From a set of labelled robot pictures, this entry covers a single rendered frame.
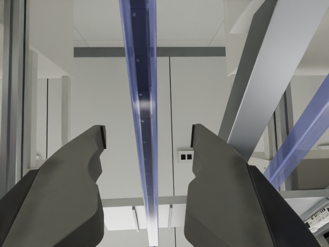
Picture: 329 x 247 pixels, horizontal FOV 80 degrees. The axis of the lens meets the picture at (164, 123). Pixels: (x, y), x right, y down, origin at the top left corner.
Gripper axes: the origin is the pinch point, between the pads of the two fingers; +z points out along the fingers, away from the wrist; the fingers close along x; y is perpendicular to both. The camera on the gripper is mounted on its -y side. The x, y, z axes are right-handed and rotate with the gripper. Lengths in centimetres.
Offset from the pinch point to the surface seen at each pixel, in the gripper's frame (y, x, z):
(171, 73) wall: 47, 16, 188
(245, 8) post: -6.8, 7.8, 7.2
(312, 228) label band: 18.7, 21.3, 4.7
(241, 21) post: -5.9, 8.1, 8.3
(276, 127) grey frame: 20, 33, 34
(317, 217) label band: 16.5, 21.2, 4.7
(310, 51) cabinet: 5, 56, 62
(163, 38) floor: 14, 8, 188
